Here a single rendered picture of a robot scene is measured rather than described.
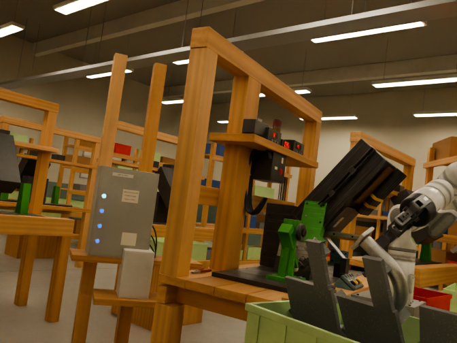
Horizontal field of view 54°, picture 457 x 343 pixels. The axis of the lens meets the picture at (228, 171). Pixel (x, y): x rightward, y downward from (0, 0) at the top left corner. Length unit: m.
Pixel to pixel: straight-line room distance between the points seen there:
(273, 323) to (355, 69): 9.53
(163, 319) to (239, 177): 0.76
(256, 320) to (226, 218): 1.11
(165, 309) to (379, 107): 10.77
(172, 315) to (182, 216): 0.40
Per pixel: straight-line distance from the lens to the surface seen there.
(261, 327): 1.14
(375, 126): 12.17
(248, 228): 8.26
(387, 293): 0.99
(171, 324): 1.93
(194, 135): 1.88
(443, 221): 1.15
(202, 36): 2.00
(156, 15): 8.66
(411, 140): 11.78
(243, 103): 2.25
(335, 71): 10.64
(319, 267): 1.09
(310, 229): 2.27
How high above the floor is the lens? 1.19
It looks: 4 degrees up
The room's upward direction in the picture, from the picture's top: 7 degrees clockwise
